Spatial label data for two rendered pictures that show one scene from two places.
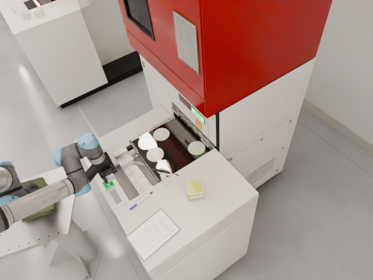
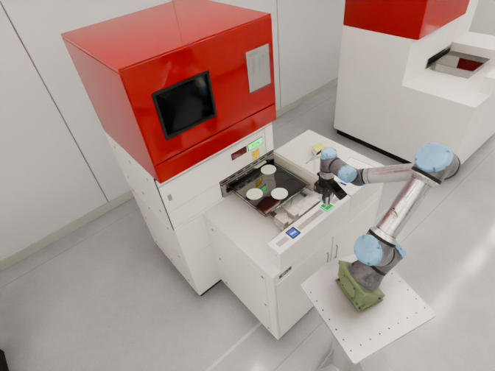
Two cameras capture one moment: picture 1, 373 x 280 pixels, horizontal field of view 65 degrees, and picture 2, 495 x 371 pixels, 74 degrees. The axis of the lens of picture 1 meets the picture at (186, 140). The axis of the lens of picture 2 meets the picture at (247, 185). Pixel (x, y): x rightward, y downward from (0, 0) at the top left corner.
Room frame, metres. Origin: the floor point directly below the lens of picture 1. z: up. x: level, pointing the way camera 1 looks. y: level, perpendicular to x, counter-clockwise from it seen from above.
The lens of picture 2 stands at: (1.39, 1.59, 2.28)
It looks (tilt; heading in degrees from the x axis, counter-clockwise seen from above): 42 degrees down; 263
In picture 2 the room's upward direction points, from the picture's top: 8 degrees counter-clockwise
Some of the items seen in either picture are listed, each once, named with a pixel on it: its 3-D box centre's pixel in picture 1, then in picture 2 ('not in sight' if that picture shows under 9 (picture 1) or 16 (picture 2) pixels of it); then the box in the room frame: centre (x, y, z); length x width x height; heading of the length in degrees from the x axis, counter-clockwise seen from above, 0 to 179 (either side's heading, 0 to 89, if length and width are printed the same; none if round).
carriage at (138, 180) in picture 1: (134, 173); (300, 208); (0.94, 0.32, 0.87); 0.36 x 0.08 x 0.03; 28
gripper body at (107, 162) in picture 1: (102, 165); (325, 183); (0.84, 0.41, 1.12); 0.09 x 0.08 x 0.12; 118
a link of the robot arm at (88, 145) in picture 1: (89, 145); (328, 160); (0.84, 0.42, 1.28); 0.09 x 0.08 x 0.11; 107
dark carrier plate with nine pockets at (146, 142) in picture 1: (171, 145); (267, 185); (1.08, 0.09, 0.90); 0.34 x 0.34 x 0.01; 28
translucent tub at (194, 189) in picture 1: (194, 190); (319, 150); (0.70, -0.01, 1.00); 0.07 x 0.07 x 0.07; 2
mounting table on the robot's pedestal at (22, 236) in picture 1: (39, 213); (359, 302); (0.84, 0.89, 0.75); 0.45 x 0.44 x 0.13; 103
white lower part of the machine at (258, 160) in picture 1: (220, 136); (208, 212); (1.49, -0.27, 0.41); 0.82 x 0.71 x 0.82; 28
